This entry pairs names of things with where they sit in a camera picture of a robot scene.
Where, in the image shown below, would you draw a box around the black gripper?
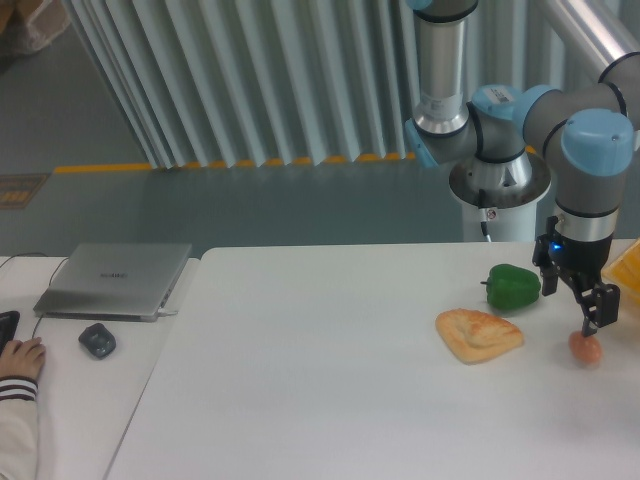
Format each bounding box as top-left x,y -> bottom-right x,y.
532,215 -> 620,337

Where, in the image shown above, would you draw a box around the triangular golden bread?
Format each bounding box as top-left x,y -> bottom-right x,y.
435,308 -> 524,365

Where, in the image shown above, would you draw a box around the cream sleeved forearm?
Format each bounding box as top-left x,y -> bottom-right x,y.
1,376 -> 39,479

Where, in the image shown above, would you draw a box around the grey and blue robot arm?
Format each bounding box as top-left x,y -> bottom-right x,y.
405,1 -> 639,337

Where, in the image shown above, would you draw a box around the yellow plastic basket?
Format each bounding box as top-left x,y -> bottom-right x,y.
602,241 -> 640,304

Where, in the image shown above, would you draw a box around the person's bare hand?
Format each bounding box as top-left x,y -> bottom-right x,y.
0,337 -> 46,381

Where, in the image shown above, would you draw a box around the brown egg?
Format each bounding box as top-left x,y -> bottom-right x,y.
568,331 -> 603,365

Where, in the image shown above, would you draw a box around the green bell pepper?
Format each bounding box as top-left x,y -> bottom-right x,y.
481,263 -> 541,313

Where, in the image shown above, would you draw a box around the grey folding partition screen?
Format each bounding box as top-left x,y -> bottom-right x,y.
62,0 -> 640,170

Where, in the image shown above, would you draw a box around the silver closed laptop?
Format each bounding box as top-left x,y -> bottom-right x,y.
34,243 -> 192,322

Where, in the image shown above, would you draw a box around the black computer mouse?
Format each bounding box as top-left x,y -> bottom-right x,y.
78,323 -> 117,360

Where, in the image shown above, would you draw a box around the black keyboard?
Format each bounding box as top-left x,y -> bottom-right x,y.
0,310 -> 20,353

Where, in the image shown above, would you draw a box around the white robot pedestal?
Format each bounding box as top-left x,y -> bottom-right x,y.
458,200 -> 537,242

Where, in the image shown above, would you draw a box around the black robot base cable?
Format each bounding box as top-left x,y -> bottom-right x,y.
477,188 -> 494,244

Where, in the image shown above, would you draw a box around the black mouse cable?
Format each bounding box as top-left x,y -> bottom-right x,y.
0,252 -> 71,341

